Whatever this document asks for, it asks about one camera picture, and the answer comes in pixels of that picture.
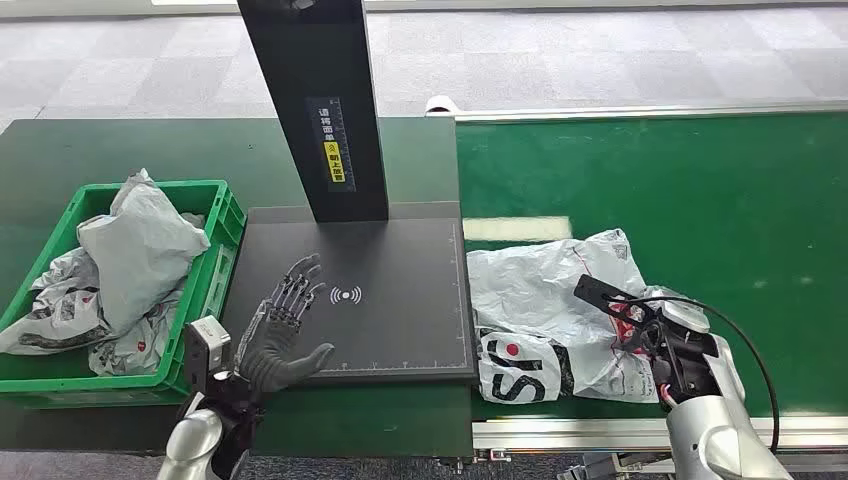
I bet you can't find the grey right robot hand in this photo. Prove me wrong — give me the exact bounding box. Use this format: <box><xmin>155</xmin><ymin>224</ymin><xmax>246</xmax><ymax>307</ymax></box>
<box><xmin>608</xmin><ymin>296</ymin><xmax>667</xmax><ymax>362</ymax></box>

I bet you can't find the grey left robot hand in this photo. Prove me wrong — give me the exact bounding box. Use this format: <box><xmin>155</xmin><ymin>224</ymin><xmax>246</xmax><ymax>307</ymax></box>
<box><xmin>233</xmin><ymin>253</ymin><xmax>336</xmax><ymax>399</ymax></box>

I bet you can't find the grey courier bag red print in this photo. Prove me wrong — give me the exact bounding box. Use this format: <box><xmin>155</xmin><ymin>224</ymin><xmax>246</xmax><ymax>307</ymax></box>
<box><xmin>466</xmin><ymin>229</ymin><xmax>664</xmax><ymax>405</ymax></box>

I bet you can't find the green plastic basket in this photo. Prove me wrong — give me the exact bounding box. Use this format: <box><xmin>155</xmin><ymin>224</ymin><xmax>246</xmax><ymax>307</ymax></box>
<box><xmin>0</xmin><ymin>179</ymin><xmax>248</xmax><ymax>407</ymax></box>

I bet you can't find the black weighing scale platform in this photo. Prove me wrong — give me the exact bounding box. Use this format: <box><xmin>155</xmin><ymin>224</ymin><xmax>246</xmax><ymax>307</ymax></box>
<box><xmin>218</xmin><ymin>201</ymin><xmax>478</xmax><ymax>386</ymax></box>

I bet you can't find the small printed grey bag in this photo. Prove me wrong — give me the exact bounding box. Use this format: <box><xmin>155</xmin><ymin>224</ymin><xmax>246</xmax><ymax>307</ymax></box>
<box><xmin>87</xmin><ymin>291</ymin><xmax>187</xmax><ymax>378</ymax></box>

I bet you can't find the green conveyor belt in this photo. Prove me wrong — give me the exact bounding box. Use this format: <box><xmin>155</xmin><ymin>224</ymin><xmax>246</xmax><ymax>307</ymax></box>
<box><xmin>455</xmin><ymin>112</ymin><xmax>848</xmax><ymax>420</ymax></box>

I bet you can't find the plain grey courier bag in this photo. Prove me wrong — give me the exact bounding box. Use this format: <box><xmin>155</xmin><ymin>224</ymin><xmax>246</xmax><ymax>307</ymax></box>
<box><xmin>77</xmin><ymin>168</ymin><xmax>211</xmax><ymax>336</ymax></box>

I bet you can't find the black yellow column label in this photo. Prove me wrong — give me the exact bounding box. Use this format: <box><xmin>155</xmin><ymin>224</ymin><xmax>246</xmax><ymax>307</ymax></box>
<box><xmin>305</xmin><ymin>96</ymin><xmax>357</xmax><ymax>193</ymax></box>

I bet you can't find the crumpled printed grey bag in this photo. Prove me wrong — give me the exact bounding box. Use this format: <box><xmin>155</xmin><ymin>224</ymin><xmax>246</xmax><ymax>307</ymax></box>
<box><xmin>0</xmin><ymin>246</ymin><xmax>111</xmax><ymax>357</ymax></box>

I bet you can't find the dark green table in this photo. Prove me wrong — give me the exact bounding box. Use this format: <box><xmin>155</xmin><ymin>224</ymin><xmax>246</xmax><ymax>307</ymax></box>
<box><xmin>0</xmin><ymin>117</ymin><xmax>475</xmax><ymax>458</ymax></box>

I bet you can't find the black scale column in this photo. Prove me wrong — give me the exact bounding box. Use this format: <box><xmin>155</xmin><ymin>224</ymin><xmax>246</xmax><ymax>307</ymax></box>
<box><xmin>237</xmin><ymin>0</ymin><xmax>390</xmax><ymax>224</ymax></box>

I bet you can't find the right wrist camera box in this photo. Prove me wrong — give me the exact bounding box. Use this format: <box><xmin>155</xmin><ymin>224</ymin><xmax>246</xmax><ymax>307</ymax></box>
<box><xmin>573</xmin><ymin>274</ymin><xmax>654</xmax><ymax>326</ymax></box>

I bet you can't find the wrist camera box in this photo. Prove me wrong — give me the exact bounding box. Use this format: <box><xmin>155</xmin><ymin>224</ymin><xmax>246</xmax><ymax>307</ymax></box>
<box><xmin>573</xmin><ymin>274</ymin><xmax>654</xmax><ymax>326</ymax></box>
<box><xmin>183</xmin><ymin>315</ymin><xmax>232</xmax><ymax>392</ymax></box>

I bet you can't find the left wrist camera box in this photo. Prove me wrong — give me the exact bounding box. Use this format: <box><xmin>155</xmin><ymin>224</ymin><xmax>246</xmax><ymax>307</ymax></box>
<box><xmin>183</xmin><ymin>315</ymin><xmax>232</xmax><ymax>392</ymax></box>

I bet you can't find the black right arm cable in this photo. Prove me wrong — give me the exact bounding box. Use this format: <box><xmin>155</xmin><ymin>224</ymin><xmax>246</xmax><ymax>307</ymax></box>
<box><xmin>622</xmin><ymin>296</ymin><xmax>781</xmax><ymax>455</ymax></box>

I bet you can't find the wide aluminium conveyor rail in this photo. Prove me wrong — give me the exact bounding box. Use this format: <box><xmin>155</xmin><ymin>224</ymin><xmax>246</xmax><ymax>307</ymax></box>
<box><xmin>471</xmin><ymin>415</ymin><xmax>848</xmax><ymax>473</ymax></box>

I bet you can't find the thin aluminium conveyor rail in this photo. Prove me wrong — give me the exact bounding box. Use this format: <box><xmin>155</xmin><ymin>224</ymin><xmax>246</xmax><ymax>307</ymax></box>
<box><xmin>425</xmin><ymin>99</ymin><xmax>848</xmax><ymax>123</ymax></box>

